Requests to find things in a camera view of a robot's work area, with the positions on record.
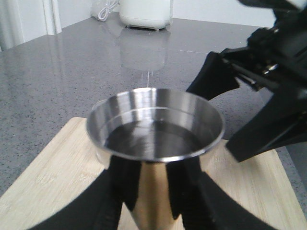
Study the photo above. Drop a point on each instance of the grey curtain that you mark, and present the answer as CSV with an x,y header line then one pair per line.
x,y
24,20

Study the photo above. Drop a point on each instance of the steel hourglass jigger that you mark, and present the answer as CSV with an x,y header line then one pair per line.
x,y
155,127

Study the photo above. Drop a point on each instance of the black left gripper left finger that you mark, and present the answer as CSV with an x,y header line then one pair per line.
x,y
98,207

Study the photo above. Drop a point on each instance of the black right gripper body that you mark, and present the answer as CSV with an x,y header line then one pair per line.
x,y
274,56

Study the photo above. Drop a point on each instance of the small glass beaker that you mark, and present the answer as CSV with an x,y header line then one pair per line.
x,y
103,156

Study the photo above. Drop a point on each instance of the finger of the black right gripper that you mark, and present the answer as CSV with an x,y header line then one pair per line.
x,y
281,122
214,78

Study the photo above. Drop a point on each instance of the white kitchen appliance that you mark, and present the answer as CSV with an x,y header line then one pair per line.
x,y
149,14

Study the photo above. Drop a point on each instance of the wooden cutting board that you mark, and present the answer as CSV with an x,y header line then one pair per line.
x,y
68,164

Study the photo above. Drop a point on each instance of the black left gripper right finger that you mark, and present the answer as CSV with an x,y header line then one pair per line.
x,y
202,204

